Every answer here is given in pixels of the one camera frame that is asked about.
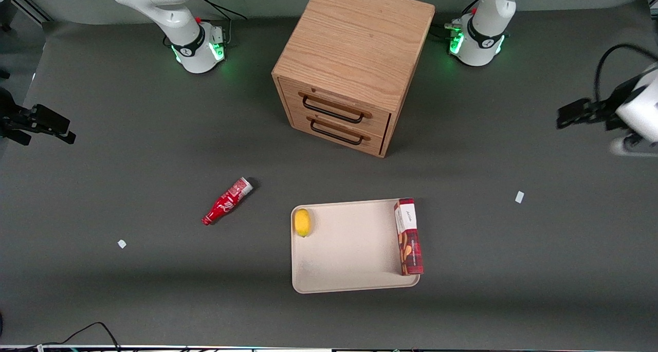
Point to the yellow lemon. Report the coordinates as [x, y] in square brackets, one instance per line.
[303, 222]

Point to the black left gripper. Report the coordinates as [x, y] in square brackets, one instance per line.
[610, 107]

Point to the cream plastic tray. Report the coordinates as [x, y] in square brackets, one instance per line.
[349, 249]

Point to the red cola bottle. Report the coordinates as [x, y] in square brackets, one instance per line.
[226, 202]

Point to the wooden drawer cabinet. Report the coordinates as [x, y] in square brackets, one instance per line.
[354, 38]

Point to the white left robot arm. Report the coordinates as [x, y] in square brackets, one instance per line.
[483, 28]

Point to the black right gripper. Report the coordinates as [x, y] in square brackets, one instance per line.
[11, 121]

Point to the red tartan cookie box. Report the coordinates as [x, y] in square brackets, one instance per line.
[409, 244]

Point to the aluminium frame rail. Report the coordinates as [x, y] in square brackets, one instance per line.
[31, 5]

